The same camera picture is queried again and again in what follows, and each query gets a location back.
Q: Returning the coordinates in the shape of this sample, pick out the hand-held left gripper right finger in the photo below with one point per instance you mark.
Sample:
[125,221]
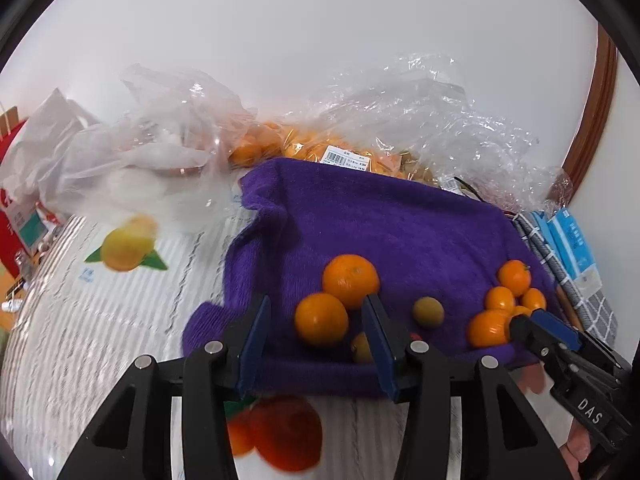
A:
[377,350]

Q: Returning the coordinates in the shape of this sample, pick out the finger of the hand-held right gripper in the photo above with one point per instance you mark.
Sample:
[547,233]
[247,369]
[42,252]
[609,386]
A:
[522,329]
[552,321]

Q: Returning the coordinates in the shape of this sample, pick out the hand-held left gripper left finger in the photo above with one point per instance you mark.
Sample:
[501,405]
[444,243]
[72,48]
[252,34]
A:
[255,340]

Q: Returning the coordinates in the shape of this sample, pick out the small orange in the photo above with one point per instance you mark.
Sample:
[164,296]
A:
[489,329]
[500,299]
[360,349]
[520,310]
[514,276]
[533,299]

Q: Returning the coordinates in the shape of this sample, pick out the medium orange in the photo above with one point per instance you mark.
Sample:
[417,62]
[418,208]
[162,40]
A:
[321,320]

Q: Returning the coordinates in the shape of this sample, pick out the large orange with stem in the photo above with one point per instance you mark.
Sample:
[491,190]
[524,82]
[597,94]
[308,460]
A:
[350,280]

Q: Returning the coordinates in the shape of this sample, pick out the purple towel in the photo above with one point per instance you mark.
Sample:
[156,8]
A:
[375,220]

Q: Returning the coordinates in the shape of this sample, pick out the person's right hand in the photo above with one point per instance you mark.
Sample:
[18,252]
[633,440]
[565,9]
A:
[575,447]

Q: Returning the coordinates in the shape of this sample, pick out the folded grey checkered cloth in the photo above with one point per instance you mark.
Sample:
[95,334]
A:
[595,310]

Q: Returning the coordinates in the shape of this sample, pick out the small green fruit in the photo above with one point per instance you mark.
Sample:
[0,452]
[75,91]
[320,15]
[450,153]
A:
[428,311]

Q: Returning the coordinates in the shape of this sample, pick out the blue tissue pack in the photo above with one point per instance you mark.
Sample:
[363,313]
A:
[575,245]

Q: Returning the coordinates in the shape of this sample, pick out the fruit print lace tablecloth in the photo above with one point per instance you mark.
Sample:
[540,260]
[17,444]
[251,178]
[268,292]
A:
[125,320]

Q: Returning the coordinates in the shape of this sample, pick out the clear plastic bag of oranges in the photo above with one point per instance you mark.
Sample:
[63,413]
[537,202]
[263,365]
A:
[425,110]

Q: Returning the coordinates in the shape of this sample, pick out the crumpled clear plastic bag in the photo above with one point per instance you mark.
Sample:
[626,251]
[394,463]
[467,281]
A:
[190,95]

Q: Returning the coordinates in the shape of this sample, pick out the white plastic bag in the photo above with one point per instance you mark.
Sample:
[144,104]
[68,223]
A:
[75,160]

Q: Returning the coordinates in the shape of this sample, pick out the red paper bag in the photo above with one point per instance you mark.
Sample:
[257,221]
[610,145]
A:
[7,210]

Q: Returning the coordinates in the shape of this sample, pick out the brown wooden door frame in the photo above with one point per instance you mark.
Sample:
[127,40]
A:
[592,105]

